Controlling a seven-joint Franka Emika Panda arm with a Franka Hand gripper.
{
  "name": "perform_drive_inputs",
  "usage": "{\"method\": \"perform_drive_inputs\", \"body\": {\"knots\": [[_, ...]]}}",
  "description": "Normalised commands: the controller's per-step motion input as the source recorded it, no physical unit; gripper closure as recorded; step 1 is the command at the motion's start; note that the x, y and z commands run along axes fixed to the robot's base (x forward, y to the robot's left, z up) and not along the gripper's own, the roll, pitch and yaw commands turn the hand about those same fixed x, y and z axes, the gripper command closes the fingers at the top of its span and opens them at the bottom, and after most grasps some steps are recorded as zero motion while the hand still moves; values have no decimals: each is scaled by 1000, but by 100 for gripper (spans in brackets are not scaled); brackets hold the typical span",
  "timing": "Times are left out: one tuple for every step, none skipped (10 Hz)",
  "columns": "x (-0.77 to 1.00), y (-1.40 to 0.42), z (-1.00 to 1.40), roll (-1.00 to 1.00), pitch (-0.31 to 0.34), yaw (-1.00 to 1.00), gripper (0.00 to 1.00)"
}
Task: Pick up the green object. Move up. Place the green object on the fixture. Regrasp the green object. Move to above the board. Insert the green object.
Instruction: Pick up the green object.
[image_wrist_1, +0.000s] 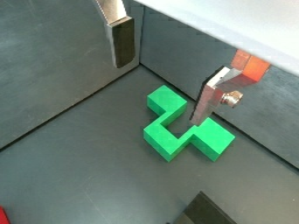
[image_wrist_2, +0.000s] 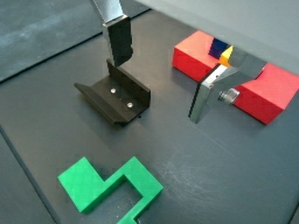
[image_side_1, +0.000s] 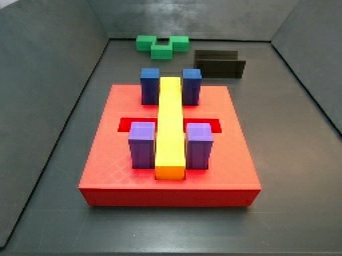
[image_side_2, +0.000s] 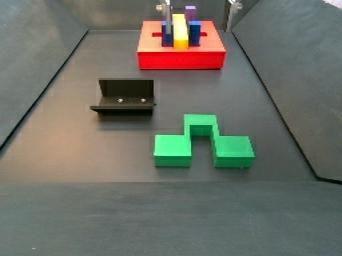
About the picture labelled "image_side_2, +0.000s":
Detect red base board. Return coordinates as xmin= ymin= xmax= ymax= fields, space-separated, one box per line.
xmin=136 ymin=21 xmax=225 ymax=70

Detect purple post right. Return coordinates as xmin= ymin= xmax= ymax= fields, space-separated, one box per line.
xmin=184 ymin=6 xmax=196 ymax=21

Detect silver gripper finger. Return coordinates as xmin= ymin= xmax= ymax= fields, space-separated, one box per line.
xmin=156 ymin=0 xmax=170 ymax=34
xmin=225 ymin=0 xmax=243 ymax=32

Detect black angle fixture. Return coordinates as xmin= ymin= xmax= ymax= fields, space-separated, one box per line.
xmin=89 ymin=78 xmax=154 ymax=113

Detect green bridge-shaped block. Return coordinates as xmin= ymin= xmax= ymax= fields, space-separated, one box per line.
xmin=153 ymin=114 xmax=255 ymax=168

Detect yellow long bar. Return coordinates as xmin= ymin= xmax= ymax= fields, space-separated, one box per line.
xmin=172 ymin=14 xmax=188 ymax=49

